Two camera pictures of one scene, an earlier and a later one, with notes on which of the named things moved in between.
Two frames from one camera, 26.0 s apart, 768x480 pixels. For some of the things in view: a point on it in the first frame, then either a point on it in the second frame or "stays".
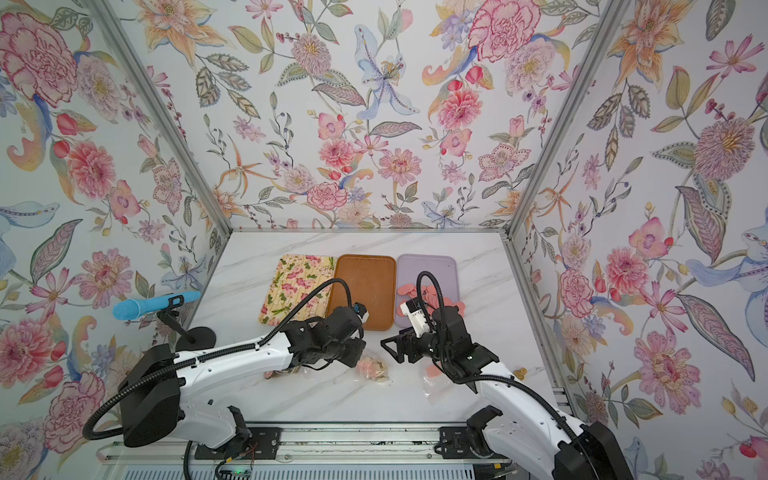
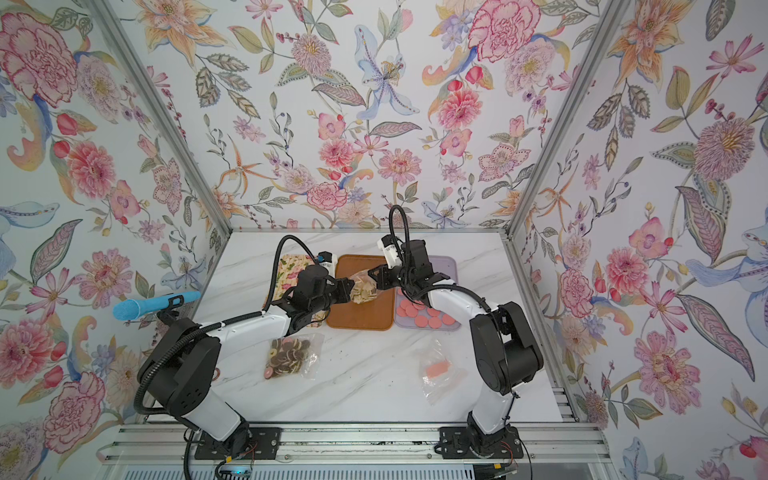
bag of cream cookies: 368,368 → 364,288
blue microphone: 132,309 stays
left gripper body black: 350,350 → 334,293
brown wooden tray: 373,282 stays
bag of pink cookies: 436,384 stays
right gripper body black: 429,347 → 399,277
